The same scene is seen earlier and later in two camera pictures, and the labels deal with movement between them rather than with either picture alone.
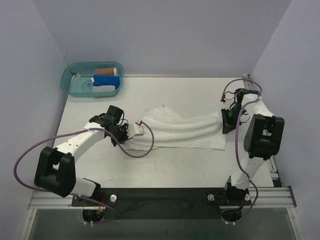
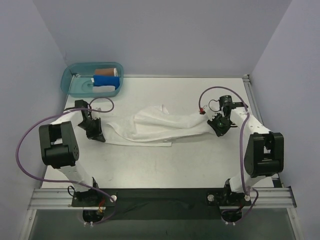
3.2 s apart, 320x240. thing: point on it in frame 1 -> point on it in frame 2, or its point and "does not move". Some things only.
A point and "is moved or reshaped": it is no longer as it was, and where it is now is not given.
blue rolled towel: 106,80 does not move
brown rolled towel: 106,71 does not move
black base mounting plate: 163,204 does not move
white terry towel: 173,129 is moved or reshaped
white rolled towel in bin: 100,88 does not move
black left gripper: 123,133 -> 94,130
